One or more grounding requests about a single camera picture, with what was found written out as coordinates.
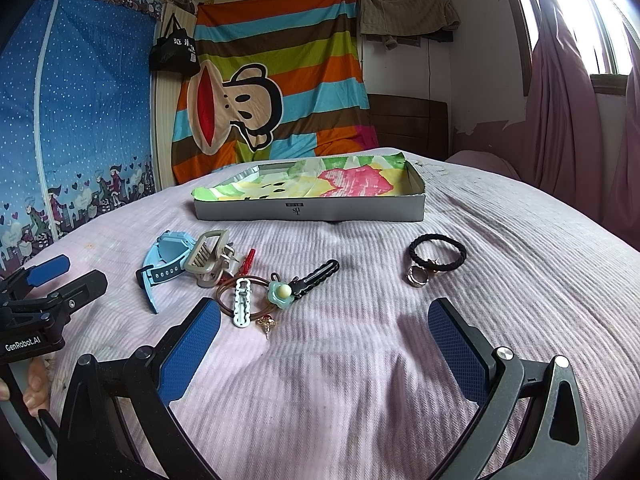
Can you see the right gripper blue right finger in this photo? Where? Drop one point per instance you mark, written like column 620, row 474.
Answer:
column 552, row 439

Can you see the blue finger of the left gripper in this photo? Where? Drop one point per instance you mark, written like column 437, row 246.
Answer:
column 22, row 281
column 80, row 287

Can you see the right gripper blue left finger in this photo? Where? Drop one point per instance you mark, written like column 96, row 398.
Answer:
column 94, row 441

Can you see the light blue watch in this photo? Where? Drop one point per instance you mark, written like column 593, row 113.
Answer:
column 164, row 262

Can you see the beige hair claw clip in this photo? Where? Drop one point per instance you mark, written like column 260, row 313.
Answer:
column 212, row 259

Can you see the small gold earring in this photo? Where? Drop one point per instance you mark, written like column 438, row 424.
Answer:
column 267, row 324

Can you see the black clip with flower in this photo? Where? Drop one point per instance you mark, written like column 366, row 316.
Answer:
column 283, row 294

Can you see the person's left hand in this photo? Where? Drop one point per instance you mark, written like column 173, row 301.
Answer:
column 36, row 396

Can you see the blue fabric wardrobe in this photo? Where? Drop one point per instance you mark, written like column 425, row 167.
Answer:
column 76, row 119

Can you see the pink striped bed cover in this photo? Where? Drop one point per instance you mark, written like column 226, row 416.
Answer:
column 350, row 384

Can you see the black tote bag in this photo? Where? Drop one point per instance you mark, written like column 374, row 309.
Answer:
column 175, row 51

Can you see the pink pillow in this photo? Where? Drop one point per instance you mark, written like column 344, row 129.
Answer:
column 484, row 161

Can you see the pink curtain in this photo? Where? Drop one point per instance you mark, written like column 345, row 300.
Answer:
column 563, row 146

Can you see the colourful paper tray liner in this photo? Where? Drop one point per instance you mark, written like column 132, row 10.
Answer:
column 337, row 176

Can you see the grey cardboard tray box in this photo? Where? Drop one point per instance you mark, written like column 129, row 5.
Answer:
column 404, row 208

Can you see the striped monkey bed sheet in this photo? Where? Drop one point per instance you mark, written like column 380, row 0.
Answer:
column 278, row 79

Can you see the dark wooden headboard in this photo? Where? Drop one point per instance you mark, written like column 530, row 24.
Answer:
column 419, row 126

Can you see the window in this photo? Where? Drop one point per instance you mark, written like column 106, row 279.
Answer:
column 601, row 30

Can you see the olive hanging garment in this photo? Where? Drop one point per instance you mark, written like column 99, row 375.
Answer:
column 396, row 21

